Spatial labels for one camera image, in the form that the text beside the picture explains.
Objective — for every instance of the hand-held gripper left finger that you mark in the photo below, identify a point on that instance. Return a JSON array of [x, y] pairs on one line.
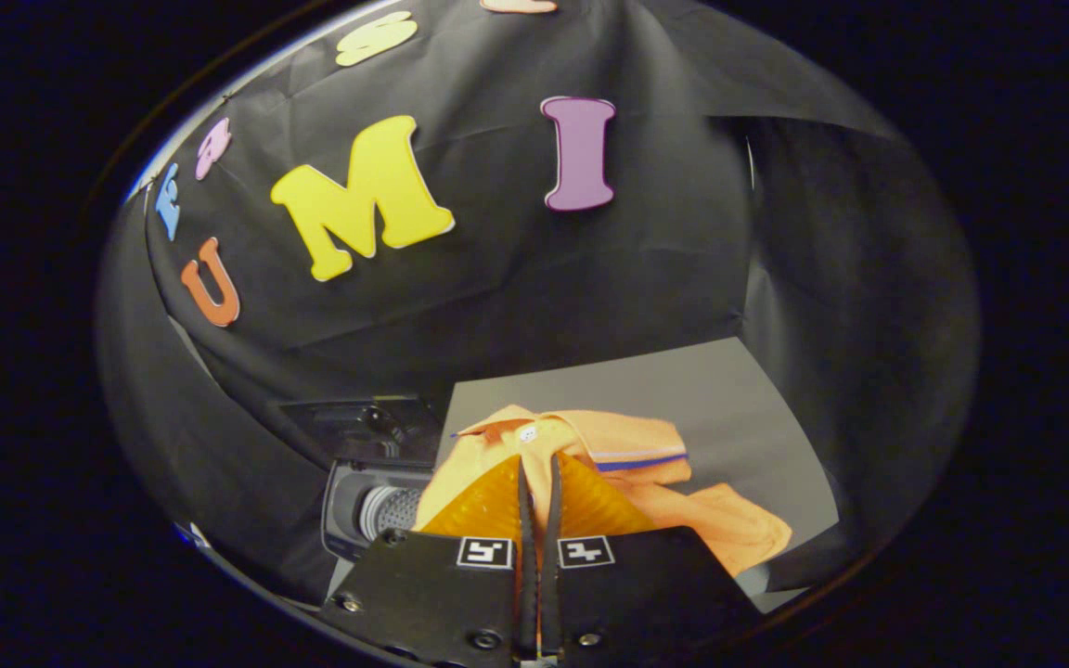
[[432, 594]]

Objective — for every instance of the white cabinet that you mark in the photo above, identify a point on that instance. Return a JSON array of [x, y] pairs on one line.
[[729, 399]]

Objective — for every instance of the dark grey washing machine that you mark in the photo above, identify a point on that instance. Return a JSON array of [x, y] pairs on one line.
[[349, 506]]

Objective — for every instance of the black backdrop cloth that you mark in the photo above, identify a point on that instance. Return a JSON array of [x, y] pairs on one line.
[[516, 278]]

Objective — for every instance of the orange polo shirt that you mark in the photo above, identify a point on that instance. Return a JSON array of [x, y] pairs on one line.
[[720, 520]]

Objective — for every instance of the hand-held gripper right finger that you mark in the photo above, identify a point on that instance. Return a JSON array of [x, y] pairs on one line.
[[646, 584]]

